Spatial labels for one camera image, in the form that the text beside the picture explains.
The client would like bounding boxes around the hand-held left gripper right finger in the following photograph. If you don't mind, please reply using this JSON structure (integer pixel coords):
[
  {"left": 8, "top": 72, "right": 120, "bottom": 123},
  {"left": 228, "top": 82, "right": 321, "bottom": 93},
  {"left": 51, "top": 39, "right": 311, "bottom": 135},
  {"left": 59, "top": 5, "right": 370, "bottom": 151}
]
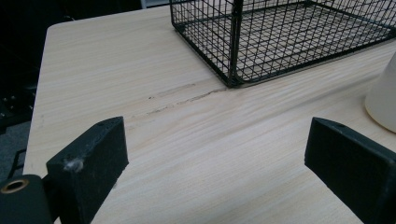
[{"left": 304, "top": 117, "right": 396, "bottom": 224}]

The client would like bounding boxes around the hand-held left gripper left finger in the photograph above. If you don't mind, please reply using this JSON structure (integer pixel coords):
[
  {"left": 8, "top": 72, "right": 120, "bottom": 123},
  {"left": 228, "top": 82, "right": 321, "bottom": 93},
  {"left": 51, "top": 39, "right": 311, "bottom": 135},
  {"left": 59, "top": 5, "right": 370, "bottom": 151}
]
[{"left": 46, "top": 116, "right": 130, "bottom": 224}]

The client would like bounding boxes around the cream white cup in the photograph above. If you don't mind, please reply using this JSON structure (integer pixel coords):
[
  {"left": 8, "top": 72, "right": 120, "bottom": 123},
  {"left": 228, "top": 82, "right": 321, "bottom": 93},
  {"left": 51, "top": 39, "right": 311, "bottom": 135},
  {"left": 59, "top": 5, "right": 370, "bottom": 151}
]
[{"left": 364, "top": 51, "right": 396, "bottom": 133}]

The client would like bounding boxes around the black wire mesh basket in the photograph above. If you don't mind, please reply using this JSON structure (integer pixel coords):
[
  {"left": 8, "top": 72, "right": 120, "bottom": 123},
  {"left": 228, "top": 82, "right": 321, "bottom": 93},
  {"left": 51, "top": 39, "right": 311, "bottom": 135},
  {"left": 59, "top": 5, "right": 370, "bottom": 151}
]
[{"left": 169, "top": 0, "right": 396, "bottom": 89}]

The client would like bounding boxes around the dark metal stand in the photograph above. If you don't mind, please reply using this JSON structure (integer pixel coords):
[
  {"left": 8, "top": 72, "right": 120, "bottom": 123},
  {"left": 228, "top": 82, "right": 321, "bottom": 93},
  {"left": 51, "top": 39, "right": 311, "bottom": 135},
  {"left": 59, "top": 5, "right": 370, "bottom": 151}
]
[{"left": 0, "top": 83, "right": 38, "bottom": 134}]

